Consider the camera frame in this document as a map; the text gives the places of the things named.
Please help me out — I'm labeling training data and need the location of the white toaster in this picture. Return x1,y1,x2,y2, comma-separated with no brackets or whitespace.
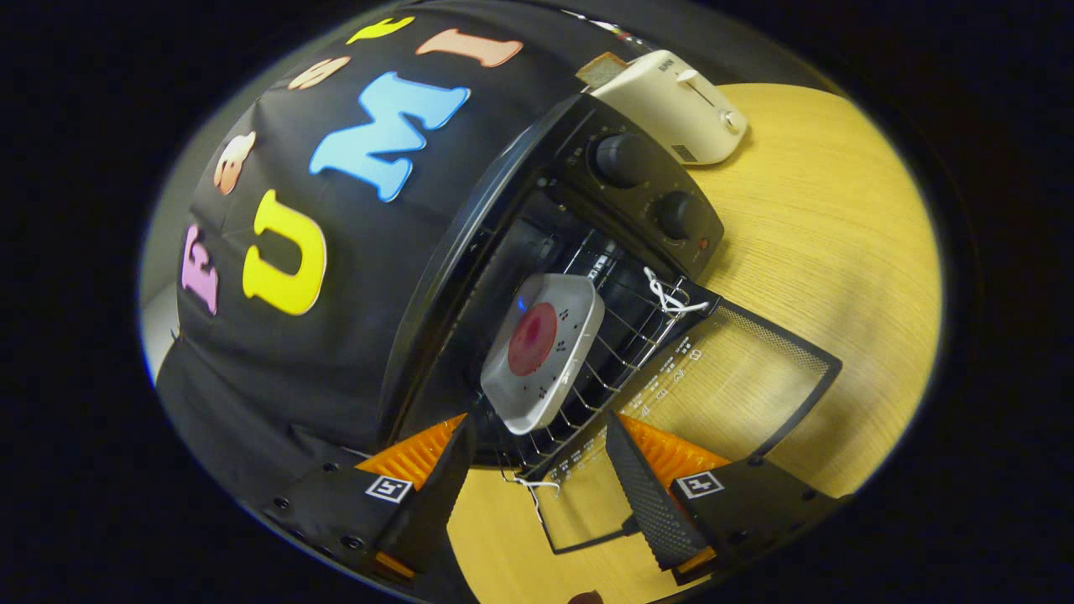
592,49,748,166

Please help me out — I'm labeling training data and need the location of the white square plate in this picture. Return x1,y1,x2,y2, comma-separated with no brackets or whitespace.
480,273,606,435

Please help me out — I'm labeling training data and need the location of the black toaster oven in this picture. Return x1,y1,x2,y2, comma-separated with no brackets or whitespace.
378,92,842,556

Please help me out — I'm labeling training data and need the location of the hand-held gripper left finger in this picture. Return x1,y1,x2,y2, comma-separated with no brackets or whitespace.
260,413,477,584

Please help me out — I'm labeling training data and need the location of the brown bread slice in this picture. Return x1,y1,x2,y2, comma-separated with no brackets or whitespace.
576,52,628,90

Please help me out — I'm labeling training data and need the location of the pink meat slice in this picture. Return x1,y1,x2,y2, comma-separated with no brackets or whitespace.
508,303,559,378

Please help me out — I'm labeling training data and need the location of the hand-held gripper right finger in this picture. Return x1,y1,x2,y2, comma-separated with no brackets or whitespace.
606,411,844,586

